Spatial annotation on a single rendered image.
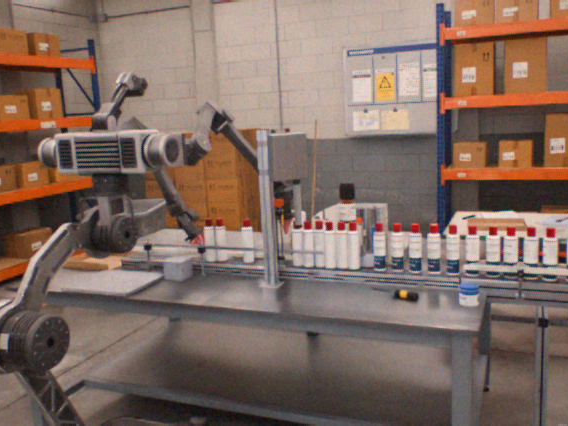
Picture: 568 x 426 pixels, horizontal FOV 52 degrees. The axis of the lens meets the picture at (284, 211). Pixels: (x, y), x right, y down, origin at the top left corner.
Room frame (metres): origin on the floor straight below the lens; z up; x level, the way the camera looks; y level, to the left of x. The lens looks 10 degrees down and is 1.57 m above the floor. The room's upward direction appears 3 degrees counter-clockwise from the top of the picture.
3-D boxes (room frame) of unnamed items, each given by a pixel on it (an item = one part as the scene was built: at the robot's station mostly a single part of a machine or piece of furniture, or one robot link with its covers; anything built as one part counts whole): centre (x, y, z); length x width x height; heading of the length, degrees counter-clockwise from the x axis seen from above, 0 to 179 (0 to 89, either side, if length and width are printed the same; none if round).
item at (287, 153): (2.47, -0.01, 1.38); 0.17 x 0.10 x 0.19; 122
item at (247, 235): (2.65, 0.18, 0.98); 0.05 x 0.05 x 0.20
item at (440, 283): (2.59, 0.05, 0.85); 1.65 x 0.11 x 0.05; 67
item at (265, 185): (2.44, 0.07, 1.16); 0.04 x 0.04 x 0.67; 67
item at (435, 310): (2.82, 0.09, 0.82); 2.10 x 1.31 x 0.02; 67
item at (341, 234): (2.47, -0.24, 0.98); 0.05 x 0.05 x 0.20
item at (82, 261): (2.98, 0.97, 0.85); 0.30 x 0.26 x 0.04; 67
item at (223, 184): (6.55, 0.86, 0.70); 1.20 x 0.82 x 1.39; 73
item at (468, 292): (2.07, -0.67, 0.87); 0.07 x 0.07 x 0.07
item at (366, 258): (2.51, -0.37, 1.01); 0.14 x 0.13 x 0.26; 67
